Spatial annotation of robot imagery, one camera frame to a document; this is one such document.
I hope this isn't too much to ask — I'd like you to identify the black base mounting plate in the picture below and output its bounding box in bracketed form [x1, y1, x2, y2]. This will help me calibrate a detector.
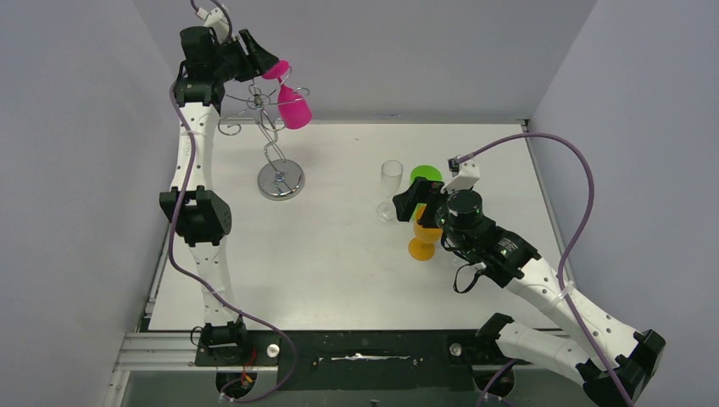
[191, 330, 507, 391]

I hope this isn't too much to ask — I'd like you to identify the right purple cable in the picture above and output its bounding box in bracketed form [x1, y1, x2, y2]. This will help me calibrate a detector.
[449, 132, 636, 407]

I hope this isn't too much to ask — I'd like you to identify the purple cable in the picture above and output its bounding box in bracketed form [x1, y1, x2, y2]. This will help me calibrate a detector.
[167, 0, 298, 404]
[449, 132, 636, 407]

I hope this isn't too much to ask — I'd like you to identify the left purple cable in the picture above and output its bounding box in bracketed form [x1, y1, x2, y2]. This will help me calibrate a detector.
[167, 0, 298, 404]

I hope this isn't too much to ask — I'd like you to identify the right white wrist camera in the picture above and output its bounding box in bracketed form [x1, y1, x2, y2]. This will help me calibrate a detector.
[442, 156, 481, 194]

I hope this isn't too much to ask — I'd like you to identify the pink wine glass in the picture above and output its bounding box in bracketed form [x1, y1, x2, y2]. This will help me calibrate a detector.
[261, 60, 313, 130]

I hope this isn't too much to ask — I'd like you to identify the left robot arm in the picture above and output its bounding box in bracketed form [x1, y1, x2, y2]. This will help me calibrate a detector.
[159, 26, 279, 365]

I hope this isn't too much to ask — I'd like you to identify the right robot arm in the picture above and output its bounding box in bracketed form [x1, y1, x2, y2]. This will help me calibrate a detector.
[393, 177, 666, 406]

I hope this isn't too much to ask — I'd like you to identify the chrome wire glass rack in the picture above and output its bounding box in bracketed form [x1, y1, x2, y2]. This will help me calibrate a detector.
[215, 67, 311, 202]

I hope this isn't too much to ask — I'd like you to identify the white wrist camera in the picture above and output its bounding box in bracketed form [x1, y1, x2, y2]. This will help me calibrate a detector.
[196, 7, 231, 42]
[442, 156, 481, 194]

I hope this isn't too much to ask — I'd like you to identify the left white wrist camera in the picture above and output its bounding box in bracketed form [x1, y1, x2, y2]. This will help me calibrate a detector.
[196, 7, 231, 42]

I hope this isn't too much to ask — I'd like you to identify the orange wine glass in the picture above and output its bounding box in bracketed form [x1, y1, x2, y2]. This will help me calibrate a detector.
[408, 204, 442, 261]

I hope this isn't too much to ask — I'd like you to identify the green wine glass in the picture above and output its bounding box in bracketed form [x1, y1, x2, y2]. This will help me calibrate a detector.
[409, 164, 443, 185]

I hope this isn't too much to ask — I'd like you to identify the clear wine glass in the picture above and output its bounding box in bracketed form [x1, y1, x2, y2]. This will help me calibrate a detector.
[376, 159, 404, 221]
[449, 254, 467, 268]

